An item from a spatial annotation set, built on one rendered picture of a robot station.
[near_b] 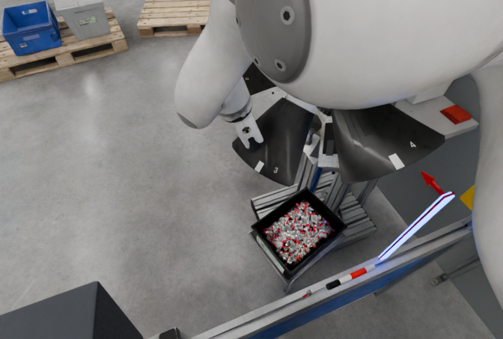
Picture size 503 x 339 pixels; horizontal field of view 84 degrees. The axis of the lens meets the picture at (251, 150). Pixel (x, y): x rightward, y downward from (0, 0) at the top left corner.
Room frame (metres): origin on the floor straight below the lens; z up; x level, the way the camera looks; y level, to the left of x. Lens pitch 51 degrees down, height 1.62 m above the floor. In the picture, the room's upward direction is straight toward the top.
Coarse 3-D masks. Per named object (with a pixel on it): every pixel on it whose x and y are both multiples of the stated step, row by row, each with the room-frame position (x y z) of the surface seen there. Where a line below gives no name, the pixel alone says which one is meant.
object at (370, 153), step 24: (336, 120) 0.46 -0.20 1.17; (360, 120) 0.45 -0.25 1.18; (384, 120) 0.45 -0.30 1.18; (408, 120) 0.44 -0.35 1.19; (336, 144) 0.41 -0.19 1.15; (360, 144) 0.39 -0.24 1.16; (384, 144) 0.39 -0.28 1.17; (432, 144) 0.37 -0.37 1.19; (360, 168) 0.34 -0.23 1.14; (384, 168) 0.34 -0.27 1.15
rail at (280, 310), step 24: (432, 240) 0.31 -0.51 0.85; (456, 240) 0.31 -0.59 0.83; (360, 264) 0.24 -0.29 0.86; (384, 264) 0.24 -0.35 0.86; (408, 264) 0.26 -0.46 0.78; (312, 288) 0.18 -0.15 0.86; (336, 288) 0.18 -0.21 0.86; (264, 312) 0.12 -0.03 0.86; (288, 312) 0.12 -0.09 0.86; (216, 336) 0.08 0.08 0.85; (240, 336) 0.08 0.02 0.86
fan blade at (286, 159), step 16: (272, 112) 0.59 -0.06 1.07; (288, 112) 0.59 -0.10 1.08; (304, 112) 0.58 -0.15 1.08; (272, 128) 0.56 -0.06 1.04; (288, 128) 0.56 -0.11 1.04; (304, 128) 0.56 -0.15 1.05; (240, 144) 0.56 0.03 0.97; (272, 144) 0.53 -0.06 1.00; (288, 144) 0.53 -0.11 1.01; (304, 144) 0.52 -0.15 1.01; (256, 160) 0.51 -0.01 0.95; (272, 160) 0.50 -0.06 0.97; (288, 160) 0.49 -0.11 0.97; (272, 176) 0.47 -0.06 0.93; (288, 176) 0.46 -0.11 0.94
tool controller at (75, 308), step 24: (96, 288) 0.09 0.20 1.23; (24, 312) 0.06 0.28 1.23; (48, 312) 0.06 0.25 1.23; (72, 312) 0.06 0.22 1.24; (96, 312) 0.06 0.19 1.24; (120, 312) 0.08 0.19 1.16; (0, 336) 0.04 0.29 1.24; (24, 336) 0.04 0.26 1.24; (48, 336) 0.04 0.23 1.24; (72, 336) 0.04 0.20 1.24; (96, 336) 0.04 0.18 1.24; (120, 336) 0.05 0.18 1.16
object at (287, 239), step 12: (300, 204) 0.42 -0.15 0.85; (288, 216) 0.38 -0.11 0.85; (300, 216) 0.38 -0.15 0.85; (312, 216) 0.38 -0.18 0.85; (264, 228) 0.34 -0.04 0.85; (300, 228) 0.34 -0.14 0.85; (312, 228) 0.34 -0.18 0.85; (324, 228) 0.34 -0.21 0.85; (276, 240) 0.31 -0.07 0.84; (288, 240) 0.30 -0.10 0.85; (300, 240) 0.31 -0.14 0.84; (312, 240) 0.31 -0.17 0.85; (324, 240) 0.31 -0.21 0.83; (276, 252) 0.27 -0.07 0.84; (288, 252) 0.27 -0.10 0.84; (300, 252) 0.27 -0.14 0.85; (288, 264) 0.24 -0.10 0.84
